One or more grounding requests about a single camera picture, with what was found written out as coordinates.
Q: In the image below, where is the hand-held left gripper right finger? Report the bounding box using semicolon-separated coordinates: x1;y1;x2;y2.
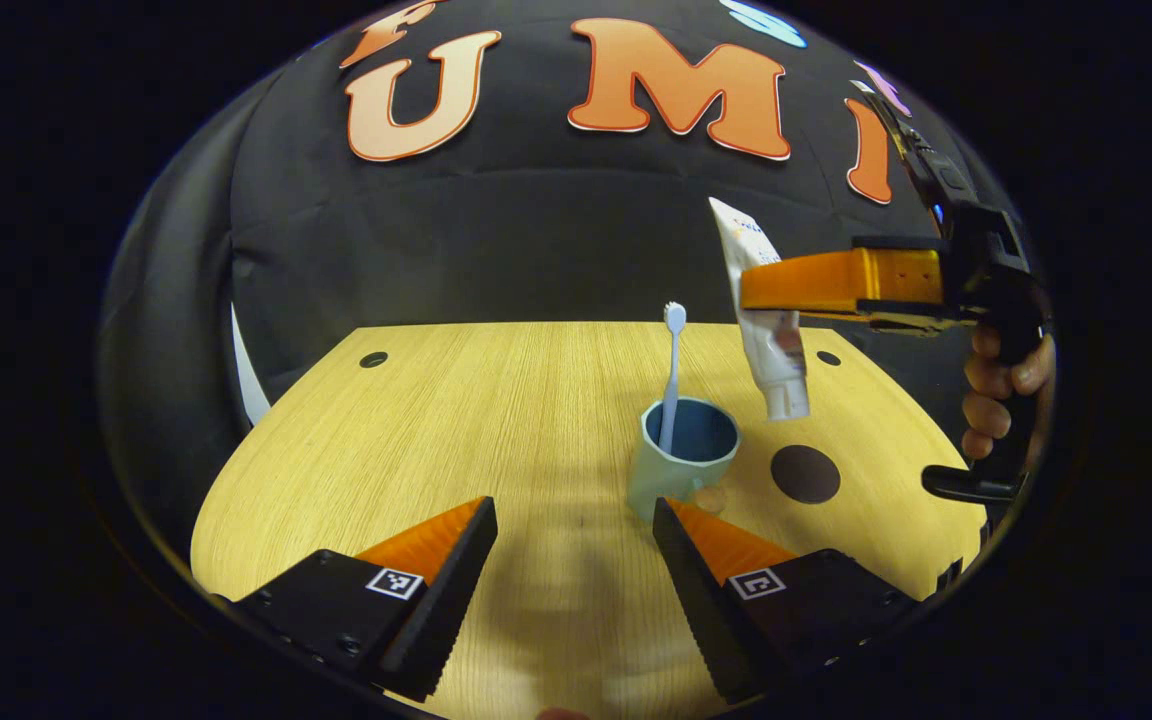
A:
651;496;924;706

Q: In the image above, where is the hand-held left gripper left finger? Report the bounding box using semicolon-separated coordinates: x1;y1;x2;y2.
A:
234;496;500;703

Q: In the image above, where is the white toothpaste tube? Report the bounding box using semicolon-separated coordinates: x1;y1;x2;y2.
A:
708;197;812;422

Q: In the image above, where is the light blue cup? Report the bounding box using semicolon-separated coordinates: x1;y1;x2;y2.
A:
628;397;741;522

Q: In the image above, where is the round brown coaster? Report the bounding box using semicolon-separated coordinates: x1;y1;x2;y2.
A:
771;445;842;505

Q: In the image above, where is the white toothbrush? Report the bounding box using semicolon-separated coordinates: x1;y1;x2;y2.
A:
657;302;689;457

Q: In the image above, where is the wooden desktop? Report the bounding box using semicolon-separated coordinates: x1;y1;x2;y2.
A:
191;320;987;720

